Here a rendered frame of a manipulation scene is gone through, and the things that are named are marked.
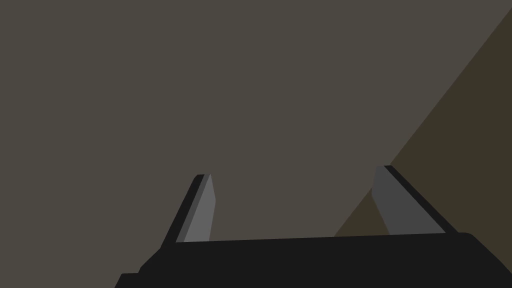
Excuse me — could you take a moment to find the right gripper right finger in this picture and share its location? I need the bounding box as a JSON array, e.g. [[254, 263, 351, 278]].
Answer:
[[371, 164, 459, 236]]

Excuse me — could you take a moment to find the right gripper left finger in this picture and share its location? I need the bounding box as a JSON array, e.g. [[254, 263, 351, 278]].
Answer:
[[160, 173, 217, 249]]

